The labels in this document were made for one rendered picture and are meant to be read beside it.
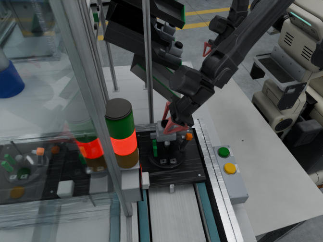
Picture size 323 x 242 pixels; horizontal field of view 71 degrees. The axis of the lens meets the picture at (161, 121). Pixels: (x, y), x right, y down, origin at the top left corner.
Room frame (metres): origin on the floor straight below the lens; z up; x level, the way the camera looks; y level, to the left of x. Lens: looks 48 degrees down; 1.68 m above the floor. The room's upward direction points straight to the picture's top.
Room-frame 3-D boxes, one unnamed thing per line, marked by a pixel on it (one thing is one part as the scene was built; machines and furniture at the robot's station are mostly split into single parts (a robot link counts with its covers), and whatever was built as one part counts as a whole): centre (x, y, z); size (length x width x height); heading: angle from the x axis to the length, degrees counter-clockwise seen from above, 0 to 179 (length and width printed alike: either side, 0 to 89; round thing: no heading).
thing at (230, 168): (0.41, -0.24, 0.96); 0.04 x 0.04 x 0.02
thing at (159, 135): (0.47, 0.00, 1.11); 0.08 x 0.04 x 0.07; 97
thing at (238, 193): (0.41, -0.24, 0.93); 0.21 x 0.07 x 0.06; 7
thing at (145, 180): (0.36, 0.07, 0.97); 0.05 x 0.05 x 0.04; 7
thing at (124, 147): (0.26, 0.07, 1.33); 0.05 x 0.05 x 0.05
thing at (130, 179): (0.26, 0.07, 1.29); 0.12 x 0.05 x 0.25; 7
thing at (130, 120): (0.26, 0.07, 1.38); 0.05 x 0.05 x 0.05
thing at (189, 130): (0.46, -0.02, 0.96); 0.24 x 0.24 x 0.02; 7
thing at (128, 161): (0.26, 0.07, 1.28); 0.05 x 0.05 x 0.05
